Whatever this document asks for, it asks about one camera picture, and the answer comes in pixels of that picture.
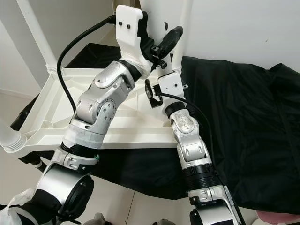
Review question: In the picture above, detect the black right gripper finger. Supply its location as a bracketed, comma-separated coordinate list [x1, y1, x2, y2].
[144, 80, 159, 109]

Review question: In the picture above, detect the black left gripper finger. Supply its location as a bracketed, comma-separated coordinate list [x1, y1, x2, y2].
[156, 26, 184, 59]

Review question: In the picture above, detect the white plastic table leg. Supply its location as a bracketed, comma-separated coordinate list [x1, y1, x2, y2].
[0, 120, 26, 153]
[16, 0, 59, 75]
[170, 0, 194, 75]

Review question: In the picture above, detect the white plastic table top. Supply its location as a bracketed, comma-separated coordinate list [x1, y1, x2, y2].
[9, 68, 183, 153]

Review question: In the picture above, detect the black metal table leg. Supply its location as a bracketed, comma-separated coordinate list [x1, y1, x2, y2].
[21, 157, 45, 170]

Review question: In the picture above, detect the pink stool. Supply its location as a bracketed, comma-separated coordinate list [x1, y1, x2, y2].
[255, 210, 300, 225]

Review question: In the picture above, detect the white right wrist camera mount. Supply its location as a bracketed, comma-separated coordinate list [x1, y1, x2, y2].
[158, 70, 184, 113]

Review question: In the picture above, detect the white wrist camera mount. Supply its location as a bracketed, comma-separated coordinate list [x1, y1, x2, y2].
[158, 70, 184, 113]
[116, 5, 153, 75]

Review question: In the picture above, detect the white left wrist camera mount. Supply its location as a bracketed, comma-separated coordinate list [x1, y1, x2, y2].
[116, 5, 153, 75]

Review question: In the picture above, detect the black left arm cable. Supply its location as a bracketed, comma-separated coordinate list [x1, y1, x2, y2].
[56, 15, 118, 113]

